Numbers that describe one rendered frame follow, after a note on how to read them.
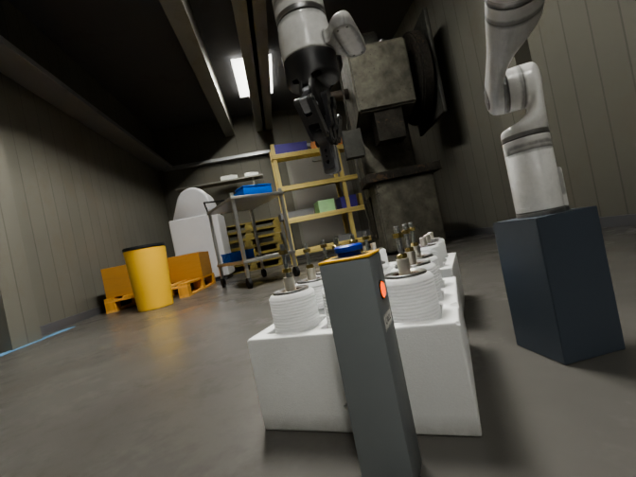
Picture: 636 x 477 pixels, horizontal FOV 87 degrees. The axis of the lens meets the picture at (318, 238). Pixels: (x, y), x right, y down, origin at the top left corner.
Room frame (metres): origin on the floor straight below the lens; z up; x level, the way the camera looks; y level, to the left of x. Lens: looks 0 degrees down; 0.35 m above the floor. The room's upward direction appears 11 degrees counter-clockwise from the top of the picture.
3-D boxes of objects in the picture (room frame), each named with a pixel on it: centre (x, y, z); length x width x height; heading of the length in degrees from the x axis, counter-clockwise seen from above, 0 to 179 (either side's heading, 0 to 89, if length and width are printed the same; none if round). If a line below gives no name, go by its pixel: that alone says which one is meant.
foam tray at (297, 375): (0.77, -0.08, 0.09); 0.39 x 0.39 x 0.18; 68
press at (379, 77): (4.10, -1.12, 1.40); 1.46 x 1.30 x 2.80; 7
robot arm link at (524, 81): (0.75, -0.50, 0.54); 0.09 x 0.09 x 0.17; 68
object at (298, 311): (0.70, 0.08, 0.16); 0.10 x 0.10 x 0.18
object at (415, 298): (0.61, -0.14, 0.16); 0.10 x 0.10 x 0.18
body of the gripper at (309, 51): (0.47, -0.04, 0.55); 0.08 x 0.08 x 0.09
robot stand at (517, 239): (0.75, -0.50, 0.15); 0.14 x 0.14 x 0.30; 7
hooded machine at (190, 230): (5.53, 1.87, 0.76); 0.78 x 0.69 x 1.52; 99
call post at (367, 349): (0.47, -0.04, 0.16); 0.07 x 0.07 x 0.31; 68
